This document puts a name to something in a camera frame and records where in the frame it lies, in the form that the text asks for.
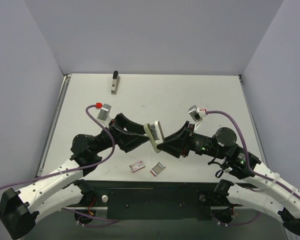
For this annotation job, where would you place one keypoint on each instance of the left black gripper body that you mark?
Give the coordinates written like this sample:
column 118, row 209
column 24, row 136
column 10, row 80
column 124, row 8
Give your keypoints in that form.
column 115, row 133

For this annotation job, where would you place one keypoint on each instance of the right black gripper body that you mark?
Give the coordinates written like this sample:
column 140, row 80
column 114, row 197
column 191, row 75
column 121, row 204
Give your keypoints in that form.
column 186, row 139

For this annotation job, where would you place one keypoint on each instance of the beige stapler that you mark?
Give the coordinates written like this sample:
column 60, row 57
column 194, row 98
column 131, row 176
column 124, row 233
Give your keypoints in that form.
column 155, row 134

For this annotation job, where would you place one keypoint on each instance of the staple box tray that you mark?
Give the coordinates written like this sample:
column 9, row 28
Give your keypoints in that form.
column 157, row 169

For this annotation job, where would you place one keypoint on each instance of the grey black stapler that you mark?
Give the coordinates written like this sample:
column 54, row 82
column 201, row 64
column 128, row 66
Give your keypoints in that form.
column 115, row 82

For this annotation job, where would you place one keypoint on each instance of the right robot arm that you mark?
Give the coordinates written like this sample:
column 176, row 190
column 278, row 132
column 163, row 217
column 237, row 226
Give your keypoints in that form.
column 276, row 197

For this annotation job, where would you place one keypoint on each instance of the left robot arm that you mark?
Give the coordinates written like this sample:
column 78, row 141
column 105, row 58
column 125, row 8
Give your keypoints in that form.
column 22, row 209

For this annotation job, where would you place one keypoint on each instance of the red staple box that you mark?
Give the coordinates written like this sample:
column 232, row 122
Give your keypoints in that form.
column 137, row 166

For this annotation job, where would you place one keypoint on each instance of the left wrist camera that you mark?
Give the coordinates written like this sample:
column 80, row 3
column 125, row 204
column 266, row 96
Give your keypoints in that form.
column 103, row 111

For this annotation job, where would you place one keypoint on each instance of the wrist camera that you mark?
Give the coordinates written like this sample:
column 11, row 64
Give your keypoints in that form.
column 197, row 115
column 103, row 111

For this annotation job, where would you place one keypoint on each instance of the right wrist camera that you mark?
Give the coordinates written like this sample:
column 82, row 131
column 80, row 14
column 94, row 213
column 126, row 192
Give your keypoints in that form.
column 197, row 115

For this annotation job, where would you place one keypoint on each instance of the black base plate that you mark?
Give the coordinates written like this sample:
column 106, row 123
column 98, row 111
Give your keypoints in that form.
column 136, row 200

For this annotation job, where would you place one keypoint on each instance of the aluminium frame rail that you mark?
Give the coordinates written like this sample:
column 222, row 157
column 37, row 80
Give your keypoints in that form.
column 60, row 100

